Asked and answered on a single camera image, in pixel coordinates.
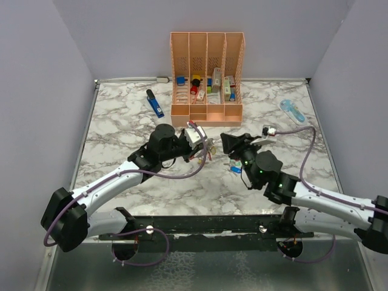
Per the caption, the black red bottle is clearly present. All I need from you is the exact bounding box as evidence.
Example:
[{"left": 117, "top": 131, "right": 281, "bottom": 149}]
[{"left": 190, "top": 78, "right": 201, "bottom": 95}]

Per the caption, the white red box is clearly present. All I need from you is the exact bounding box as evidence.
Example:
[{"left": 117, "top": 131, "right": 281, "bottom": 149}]
[{"left": 224, "top": 75, "right": 236, "bottom": 102}]

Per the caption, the peach desk organizer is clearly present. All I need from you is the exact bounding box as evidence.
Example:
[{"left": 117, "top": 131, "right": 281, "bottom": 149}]
[{"left": 170, "top": 32, "right": 246, "bottom": 127}]

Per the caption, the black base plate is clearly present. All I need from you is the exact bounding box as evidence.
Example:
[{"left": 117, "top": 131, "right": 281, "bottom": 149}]
[{"left": 60, "top": 196, "right": 352, "bottom": 253}]

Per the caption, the blue blister pack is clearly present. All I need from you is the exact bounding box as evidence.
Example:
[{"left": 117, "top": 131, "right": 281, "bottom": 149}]
[{"left": 279, "top": 99, "right": 307, "bottom": 125}]

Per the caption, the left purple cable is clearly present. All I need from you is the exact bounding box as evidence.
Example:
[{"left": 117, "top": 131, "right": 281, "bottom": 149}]
[{"left": 44, "top": 121, "right": 210, "bottom": 267}]

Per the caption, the blue key tag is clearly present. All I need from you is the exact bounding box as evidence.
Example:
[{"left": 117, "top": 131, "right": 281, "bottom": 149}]
[{"left": 230, "top": 166, "right": 242, "bottom": 175}]

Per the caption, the grey green box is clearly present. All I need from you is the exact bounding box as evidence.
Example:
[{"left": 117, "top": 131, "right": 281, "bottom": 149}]
[{"left": 211, "top": 67, "right": 222, "bottom": 93}]

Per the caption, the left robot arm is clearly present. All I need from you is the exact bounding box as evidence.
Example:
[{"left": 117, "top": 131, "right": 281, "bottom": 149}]
[{"left": 41, "top": 121, "right": 207, "bottom": 252}]

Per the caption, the metal key holder red handle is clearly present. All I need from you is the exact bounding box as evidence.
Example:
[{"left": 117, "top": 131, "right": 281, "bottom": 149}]
[{"left": 194, "top": 138, "right": 216, "bottom": 162}]

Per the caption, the blue cube in organizer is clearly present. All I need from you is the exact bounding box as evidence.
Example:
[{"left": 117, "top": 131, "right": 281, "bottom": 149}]
[{"left": 176, "top": 76, "right": 188, "bottom": 86}]

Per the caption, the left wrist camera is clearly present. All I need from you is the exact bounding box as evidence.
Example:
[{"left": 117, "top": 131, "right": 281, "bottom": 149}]
[{"left": 184, "top": 122, "right": 207, "bottom": 149}]

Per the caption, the blue stapler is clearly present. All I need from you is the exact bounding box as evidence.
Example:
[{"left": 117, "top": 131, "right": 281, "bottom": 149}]
[{"left": 146, "top": 89, "right": 164, "bottom": 118}]

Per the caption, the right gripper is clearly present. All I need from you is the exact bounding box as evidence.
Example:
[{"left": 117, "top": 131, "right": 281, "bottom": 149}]
[{"left": 221, "top": 133, "right": 263, "bottom": 188}]

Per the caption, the white plug at wall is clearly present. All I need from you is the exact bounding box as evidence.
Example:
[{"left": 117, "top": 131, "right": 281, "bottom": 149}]
[{"left": 156, "top": 76, "right": 170, "bottom": 84}]

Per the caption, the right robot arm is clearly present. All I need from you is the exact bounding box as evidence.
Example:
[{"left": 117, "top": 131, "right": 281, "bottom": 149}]
[{"left": 220, "top": 128, "right": 387, "bottom": 254}]

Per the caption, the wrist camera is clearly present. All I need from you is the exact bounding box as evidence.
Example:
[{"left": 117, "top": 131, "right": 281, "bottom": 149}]
[
  {"left": 250, "top": 125, "right": 277, "bottom": 146},
  {"left": 184, "top": 122, "right": 207, "bottom": 149}
]

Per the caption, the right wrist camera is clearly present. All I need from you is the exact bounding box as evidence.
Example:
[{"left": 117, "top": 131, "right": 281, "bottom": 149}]
[{"left": 250, "top": 125, "right": 277, "bottom": 146}]

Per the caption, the aluminium rail frame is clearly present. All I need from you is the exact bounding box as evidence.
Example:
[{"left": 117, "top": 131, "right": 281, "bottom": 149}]
[{"left": 46, "top": 81, "right": 372, "bottom": 290}]

